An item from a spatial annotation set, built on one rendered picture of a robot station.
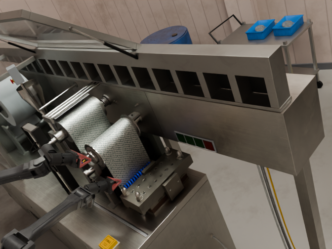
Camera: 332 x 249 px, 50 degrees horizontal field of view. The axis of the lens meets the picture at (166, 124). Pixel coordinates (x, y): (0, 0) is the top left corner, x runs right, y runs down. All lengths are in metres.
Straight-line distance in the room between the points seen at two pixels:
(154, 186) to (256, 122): 0.68
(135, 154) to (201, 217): 0.51
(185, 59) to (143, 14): 3.77
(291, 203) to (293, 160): 1.51
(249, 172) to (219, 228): 1.10
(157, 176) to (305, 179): 0.71
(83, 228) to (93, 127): 0.55
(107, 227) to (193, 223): 0.46
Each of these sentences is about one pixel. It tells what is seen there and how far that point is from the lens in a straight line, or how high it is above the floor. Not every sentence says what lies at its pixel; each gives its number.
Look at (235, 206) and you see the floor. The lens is 2.96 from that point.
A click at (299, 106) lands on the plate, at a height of 1.39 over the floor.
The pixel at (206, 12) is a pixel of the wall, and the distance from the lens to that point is 4.58.
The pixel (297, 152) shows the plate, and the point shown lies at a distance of 1.42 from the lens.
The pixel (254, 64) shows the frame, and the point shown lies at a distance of 1.21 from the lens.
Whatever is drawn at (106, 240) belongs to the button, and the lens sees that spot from 1.85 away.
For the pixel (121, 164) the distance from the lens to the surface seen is 1.86.
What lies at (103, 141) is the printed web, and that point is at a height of 1.30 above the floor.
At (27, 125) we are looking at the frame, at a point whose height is 1.44.
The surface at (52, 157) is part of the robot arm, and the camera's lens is 1.69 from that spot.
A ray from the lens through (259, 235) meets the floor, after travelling 2.75.
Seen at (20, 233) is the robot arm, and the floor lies 1.32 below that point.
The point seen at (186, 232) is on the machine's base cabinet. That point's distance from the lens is 1.97.
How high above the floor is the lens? 2.16
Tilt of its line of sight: 31 degrees down
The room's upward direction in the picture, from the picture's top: 24 degrees counter-clockwise
